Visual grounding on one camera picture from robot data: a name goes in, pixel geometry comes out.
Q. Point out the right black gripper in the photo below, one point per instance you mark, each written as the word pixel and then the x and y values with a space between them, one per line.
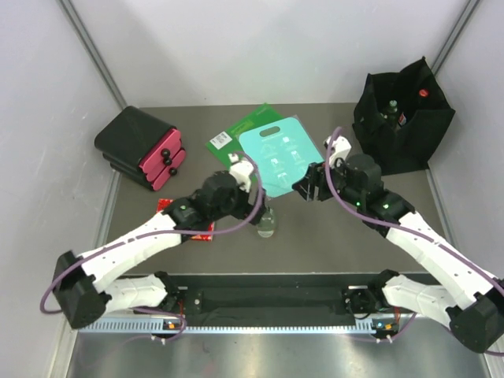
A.
pixel 316 179

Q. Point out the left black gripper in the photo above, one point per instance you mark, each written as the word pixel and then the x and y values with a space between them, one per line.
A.
pixel 245 210

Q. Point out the small green glass bottle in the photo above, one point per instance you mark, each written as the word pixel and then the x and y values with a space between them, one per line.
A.
pixel 267 224

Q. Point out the clear plastic bottle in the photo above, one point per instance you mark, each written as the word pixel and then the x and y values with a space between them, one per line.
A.
pixel 391 113

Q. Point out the red bull can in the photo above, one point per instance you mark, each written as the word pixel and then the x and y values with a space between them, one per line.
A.
pixel 402 120

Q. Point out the dark cola glass bottle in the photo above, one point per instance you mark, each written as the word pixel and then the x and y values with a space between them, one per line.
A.
pixel 423 93

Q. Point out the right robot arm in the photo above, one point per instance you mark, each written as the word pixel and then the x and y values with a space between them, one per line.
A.
pixel 466 299

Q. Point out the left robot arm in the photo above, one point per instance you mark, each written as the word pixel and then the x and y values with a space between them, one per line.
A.
pixel 92 284

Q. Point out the black canvas bag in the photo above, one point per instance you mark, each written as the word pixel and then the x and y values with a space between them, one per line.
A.
pixel 406 149

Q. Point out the teal folding board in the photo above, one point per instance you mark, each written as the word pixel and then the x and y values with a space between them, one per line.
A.
pixel 282 151

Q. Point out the green plastic board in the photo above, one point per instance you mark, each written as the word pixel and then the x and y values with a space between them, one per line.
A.
pixel 227 141

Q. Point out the red illustrated book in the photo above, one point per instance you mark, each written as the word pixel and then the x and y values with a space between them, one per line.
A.
pixel 163 203

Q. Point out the black and pink case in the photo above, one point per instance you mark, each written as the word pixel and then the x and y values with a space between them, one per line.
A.
pixel 142 147

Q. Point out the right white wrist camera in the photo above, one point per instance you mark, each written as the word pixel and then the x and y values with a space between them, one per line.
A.
pixel 338 149

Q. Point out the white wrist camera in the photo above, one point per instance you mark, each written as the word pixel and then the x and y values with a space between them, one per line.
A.
pixel 338 149
pixel 241 170

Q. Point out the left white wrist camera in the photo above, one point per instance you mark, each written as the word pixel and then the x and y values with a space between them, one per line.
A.
pixel 241 170

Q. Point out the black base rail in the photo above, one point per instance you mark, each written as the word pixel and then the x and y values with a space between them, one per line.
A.
pixel 271 300

